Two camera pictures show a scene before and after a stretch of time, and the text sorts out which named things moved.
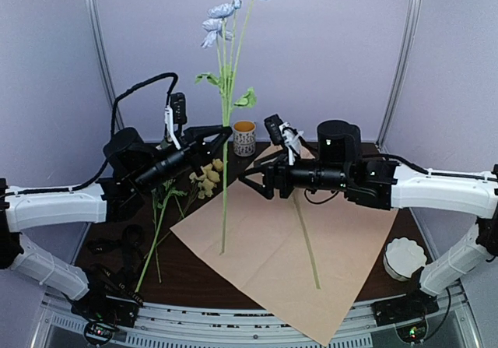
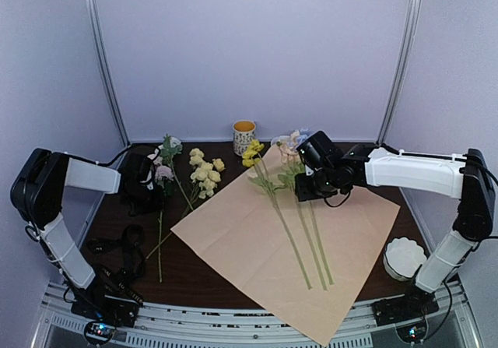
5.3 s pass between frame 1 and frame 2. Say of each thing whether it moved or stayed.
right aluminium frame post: stayed
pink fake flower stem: moved
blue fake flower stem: moved
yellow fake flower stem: moved
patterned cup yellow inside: stayed
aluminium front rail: stayed
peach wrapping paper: stayed
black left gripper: moved
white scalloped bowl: stayed
